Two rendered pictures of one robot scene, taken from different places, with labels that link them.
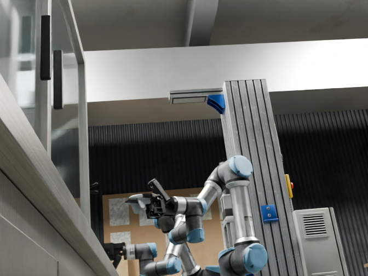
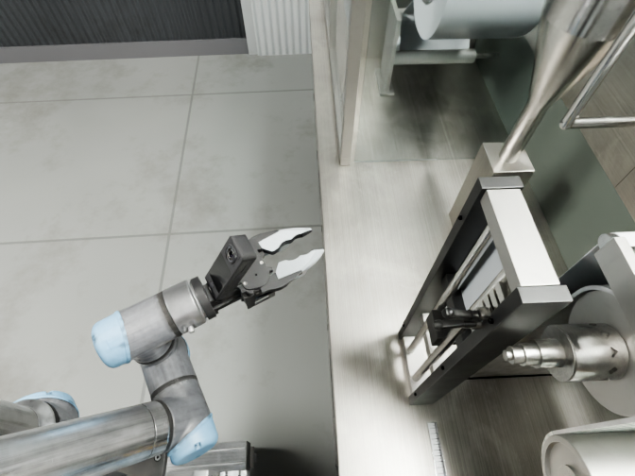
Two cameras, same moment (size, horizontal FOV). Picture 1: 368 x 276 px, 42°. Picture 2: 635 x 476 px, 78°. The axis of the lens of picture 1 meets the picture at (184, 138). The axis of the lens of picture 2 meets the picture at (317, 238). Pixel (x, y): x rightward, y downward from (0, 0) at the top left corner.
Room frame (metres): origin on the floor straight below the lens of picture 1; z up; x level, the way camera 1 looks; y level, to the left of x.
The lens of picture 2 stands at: (2.24, 0.28, 1.78)
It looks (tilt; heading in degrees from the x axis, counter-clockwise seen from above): 57 degrees down; 183
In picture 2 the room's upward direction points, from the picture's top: straight up
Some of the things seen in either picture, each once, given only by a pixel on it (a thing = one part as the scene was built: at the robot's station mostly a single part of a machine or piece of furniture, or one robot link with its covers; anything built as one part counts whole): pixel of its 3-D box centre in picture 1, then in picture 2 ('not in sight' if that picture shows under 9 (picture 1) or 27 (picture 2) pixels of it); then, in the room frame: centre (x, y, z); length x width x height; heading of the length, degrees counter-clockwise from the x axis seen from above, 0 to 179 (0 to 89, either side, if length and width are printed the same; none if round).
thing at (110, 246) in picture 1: (114, 252); not in sight; (2.42, 0.41, 1.12); 0.12 x 0.08 x 0.09; 96
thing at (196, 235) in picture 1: (193, 229); (163, 358); (2.07, 0.01, 1.11); 0.11 x 0.08 x 0.11; 33
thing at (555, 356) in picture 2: not in sight; (530, 353); (2.10, 0.52, 1.33); 0.06 x 0.03 x 0.03; 95
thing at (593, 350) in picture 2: not in sight; (581, 351); (2.09, 0.58, 1.33); 0.06 x 0.06 x 0.06; 5
